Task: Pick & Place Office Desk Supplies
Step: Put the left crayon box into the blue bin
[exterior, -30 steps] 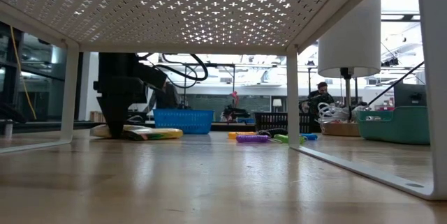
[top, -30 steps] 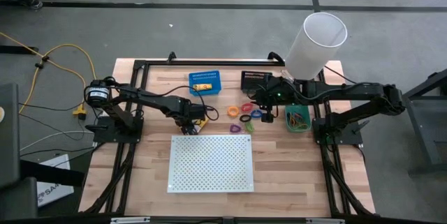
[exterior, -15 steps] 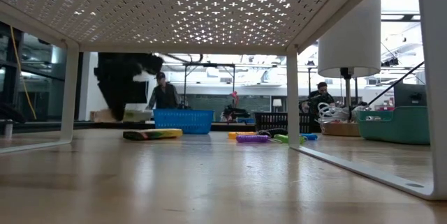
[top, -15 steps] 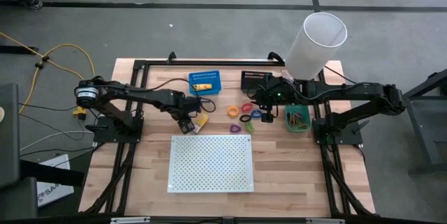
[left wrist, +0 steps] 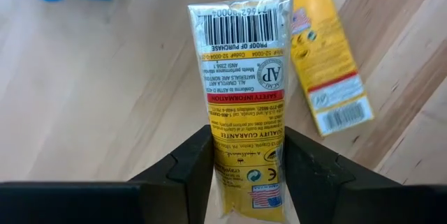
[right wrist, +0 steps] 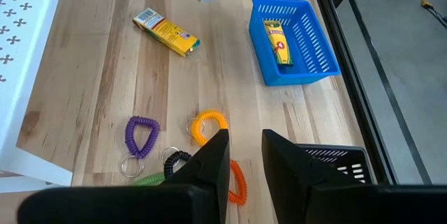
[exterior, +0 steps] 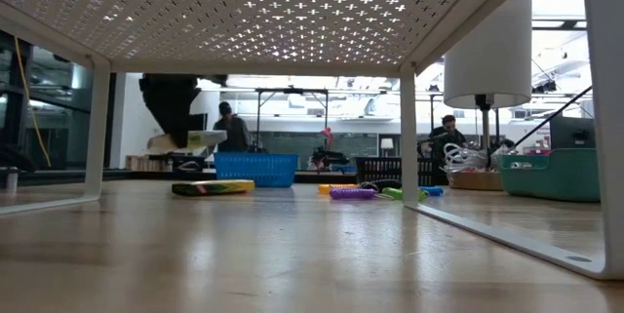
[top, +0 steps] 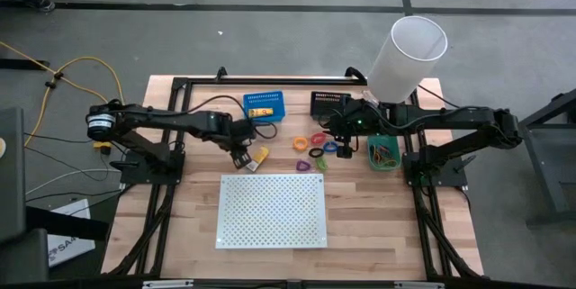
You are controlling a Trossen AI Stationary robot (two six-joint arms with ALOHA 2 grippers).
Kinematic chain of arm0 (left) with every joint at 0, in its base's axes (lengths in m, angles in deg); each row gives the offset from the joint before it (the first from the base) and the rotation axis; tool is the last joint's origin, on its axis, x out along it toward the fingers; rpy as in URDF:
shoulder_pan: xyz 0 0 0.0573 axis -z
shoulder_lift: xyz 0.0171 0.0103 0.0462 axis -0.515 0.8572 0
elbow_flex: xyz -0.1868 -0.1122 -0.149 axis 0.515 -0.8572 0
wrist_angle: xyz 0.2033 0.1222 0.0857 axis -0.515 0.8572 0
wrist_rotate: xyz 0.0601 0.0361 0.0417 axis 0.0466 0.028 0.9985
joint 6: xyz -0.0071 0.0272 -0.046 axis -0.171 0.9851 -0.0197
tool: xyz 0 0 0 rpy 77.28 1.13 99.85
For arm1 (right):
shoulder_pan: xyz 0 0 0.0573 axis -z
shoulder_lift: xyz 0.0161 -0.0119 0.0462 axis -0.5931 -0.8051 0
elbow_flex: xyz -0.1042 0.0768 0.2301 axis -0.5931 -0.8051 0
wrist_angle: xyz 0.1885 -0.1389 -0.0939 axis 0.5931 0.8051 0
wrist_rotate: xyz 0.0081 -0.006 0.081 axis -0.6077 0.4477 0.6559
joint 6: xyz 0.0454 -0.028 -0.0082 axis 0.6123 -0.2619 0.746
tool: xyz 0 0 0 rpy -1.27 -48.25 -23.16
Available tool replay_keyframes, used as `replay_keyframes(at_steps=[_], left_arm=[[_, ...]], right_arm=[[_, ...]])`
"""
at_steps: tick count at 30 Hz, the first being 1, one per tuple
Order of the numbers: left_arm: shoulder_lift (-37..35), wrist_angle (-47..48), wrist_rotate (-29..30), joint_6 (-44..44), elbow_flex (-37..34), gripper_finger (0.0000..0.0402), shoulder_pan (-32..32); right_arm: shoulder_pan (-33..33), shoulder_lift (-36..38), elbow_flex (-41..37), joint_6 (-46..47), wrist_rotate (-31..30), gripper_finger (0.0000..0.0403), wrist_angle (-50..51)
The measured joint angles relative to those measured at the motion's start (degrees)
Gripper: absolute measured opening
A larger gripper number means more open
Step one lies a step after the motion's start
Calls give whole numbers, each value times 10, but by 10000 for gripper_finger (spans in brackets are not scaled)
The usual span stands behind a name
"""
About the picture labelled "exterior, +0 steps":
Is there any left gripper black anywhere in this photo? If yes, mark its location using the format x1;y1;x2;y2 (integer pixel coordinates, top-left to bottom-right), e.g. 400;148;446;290
138;74;228;149

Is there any yellow green crayon box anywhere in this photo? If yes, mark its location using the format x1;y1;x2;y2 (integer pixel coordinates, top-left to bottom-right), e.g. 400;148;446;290
171;178;255;197
144;129;229;157

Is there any orange coil wristband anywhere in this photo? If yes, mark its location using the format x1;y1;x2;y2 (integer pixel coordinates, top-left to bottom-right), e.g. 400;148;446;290
319;183;361;196

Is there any black coil wristband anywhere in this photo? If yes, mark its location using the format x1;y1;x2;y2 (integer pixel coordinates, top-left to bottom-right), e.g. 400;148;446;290
359;178;404;193

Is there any green coil wristband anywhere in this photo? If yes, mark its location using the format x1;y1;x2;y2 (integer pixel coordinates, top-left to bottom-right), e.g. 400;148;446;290
381;186;428;202

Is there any black computer monitor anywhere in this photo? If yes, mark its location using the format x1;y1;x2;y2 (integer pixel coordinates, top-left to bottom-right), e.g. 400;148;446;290
188;112;210;133

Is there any black equipment case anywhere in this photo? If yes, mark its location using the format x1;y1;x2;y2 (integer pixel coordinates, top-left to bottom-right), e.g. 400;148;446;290
170;154;212;175

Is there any stack of books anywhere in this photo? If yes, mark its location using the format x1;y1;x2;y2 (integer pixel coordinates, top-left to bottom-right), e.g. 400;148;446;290
125;154;172;173

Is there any person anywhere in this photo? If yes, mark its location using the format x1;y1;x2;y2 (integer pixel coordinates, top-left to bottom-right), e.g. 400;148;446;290
421;114;468;158
212;100;252;154

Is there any blue plastic basket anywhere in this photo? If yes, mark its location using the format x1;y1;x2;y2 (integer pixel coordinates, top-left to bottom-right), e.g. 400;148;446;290
213;151;299;188

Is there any white perforated metal shelf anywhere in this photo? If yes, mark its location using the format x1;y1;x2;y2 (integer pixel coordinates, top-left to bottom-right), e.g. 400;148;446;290
0;0;624;283

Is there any purple coil wristband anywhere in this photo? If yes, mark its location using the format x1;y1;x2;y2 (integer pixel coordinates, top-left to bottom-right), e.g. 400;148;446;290
330;187;376;201

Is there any black plastic basket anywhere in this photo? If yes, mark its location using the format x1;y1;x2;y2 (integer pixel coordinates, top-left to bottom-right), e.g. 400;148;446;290
354;156;443;188

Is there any white shade table lamp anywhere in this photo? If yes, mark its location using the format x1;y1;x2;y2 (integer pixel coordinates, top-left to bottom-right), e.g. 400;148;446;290
442;0;533;192

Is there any green plastic tray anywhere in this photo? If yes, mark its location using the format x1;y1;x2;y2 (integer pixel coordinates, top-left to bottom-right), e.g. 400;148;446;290
496;147;602;203

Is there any dark grey equipment box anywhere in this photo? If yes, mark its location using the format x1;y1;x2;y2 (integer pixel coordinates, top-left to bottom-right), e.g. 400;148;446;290
549;115;597;151

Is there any black background gantry frame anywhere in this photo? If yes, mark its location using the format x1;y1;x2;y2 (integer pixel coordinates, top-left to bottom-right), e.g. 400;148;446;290
253;87;331;154

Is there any black aluminium table frame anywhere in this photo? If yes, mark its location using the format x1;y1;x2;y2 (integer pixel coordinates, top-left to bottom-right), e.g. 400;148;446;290
0;169;360;185

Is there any yellow hanging cable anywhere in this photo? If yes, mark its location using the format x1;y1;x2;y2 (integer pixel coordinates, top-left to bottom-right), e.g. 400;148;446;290
13;35;54;168

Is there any white cylinder post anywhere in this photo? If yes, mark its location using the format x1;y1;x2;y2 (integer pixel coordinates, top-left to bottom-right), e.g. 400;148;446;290
2;166;20;193

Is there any black right arm tether cable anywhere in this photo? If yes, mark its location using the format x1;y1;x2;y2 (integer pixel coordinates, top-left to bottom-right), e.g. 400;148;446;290
512;84;595;149

